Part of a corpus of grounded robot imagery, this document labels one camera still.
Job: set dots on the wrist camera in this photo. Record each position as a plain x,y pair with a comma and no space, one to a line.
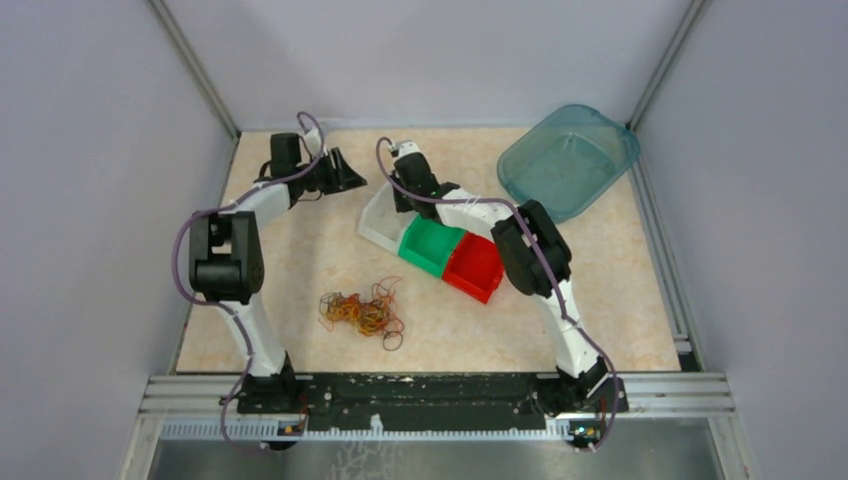
314,142
404,148

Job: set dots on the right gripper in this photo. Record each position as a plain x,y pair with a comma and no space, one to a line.
400,206

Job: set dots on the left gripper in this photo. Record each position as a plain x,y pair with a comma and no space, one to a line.
343,177

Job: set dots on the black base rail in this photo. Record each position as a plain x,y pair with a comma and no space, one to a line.
445,402

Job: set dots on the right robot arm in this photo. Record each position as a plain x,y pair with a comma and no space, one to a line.
536,260

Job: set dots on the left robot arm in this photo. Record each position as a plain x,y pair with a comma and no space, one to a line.
225,261

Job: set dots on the teal transparent tub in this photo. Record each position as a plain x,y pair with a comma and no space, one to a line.
568,160

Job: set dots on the green plastic bin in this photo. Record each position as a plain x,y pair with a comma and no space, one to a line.
429,245

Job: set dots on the white plastic bin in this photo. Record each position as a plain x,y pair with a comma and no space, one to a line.
380,222

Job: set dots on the red plastic bin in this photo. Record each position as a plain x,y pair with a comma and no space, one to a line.
474,268

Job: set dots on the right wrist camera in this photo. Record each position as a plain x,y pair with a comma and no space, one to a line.
404,148

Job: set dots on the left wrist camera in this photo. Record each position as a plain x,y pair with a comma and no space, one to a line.
314,142

